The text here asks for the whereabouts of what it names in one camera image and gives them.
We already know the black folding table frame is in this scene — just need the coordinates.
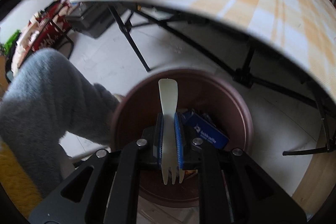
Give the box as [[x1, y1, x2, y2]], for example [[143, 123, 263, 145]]
[[108, 2, 335, 156]]

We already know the brown round trash bin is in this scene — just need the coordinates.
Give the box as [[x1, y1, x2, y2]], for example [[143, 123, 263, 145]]
[[110, 69, 255, 208]]

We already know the cream plastic fork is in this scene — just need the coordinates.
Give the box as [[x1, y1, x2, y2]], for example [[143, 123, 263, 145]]
[[158, 79, 185, 185]]

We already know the long blue coffee box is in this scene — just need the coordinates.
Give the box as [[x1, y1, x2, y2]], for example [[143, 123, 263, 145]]
[[182, 111, 230, 149]]

